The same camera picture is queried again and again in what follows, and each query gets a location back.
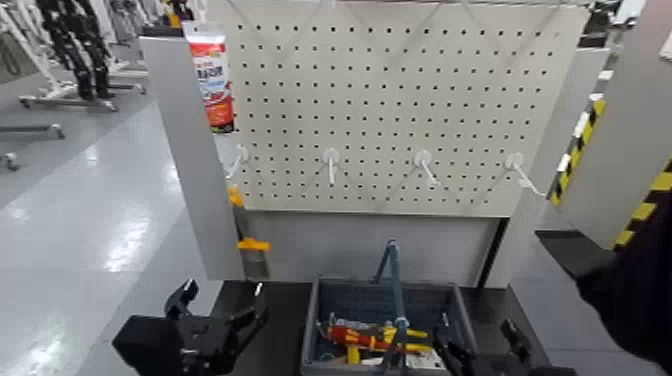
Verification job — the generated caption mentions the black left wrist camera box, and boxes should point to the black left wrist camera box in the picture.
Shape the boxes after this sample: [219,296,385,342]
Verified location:
[112,313,182,376]

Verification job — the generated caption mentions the white label card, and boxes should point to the white label card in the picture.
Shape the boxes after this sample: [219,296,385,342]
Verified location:
[404,351,440,369]

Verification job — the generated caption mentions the white metal pegboard hook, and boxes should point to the white metal pegboard hook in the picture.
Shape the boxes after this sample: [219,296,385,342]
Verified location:
[504,152,548,198]
[321,146,342,186]
[225,144,251,180]
[413,149,442,186]

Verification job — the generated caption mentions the grey narrow side panel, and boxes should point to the grey narrow side panel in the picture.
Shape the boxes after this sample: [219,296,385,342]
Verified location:
[140,35,248,282]

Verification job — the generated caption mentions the beige perforated pegboard panel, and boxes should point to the beige perforated pegboard panel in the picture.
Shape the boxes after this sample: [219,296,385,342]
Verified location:
[207,0,592,219]

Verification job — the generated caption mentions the grey wheeled floor base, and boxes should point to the grey wheeled floor base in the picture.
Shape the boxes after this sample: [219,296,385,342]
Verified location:
[0,123,67,172]

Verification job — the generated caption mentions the red white sealant tube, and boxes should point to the red white sealant tube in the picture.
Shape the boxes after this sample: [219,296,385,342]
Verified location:
[181,21,236,134]

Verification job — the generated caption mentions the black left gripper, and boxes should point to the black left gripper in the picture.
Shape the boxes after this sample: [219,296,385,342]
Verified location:
[165,279,270,376]

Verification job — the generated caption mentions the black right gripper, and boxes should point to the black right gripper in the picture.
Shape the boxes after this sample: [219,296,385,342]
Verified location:
[434,313,579,376]

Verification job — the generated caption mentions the grey plastic tool crate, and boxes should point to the grey plastic tool crate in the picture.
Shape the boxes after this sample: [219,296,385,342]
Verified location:
[300,277,480,376]

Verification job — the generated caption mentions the black robot on stand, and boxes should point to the black robot on stand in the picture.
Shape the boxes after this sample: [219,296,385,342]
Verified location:
[35,0,116,101]

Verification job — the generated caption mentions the person in black clothing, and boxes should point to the person in black clothing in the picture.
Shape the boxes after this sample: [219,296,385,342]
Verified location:
[574,193,672,371]

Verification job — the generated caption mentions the white wheeled metal stand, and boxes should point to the white wheeled metal stand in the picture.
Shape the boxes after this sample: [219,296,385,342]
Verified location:
[0,0,120,113]

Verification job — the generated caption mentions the grey partition with hazard tape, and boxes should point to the grey partition with hazard tape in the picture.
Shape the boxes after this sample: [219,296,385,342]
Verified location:
[546,0,672,252]

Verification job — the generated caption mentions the teal crate carry handle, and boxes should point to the teal crate carry handle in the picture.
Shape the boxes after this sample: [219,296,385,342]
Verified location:
[373,239,411,376]

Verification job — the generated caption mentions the grey wide side panel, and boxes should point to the grey wide side panel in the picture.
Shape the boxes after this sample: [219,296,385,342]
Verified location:
[485,47,611,290]

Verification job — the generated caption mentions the red yellow handled pliers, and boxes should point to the red yellow handled pliers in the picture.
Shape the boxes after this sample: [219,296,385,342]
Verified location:
[326,322,431,354]

